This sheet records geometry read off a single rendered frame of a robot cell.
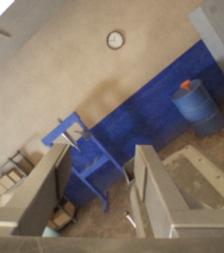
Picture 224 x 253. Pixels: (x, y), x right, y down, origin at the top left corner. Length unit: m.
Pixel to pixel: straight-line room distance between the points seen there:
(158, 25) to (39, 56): 2.33
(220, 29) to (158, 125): 2.00
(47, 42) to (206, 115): 3.17
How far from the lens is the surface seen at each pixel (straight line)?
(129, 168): 3.39
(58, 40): 3.92
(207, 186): 0.86
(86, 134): 3.36
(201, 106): 3.42
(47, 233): 0.57
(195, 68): 4.12
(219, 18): 3.80
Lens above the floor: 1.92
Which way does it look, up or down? 12 degrees down
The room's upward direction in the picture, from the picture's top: 41 degrees counter-clockwise
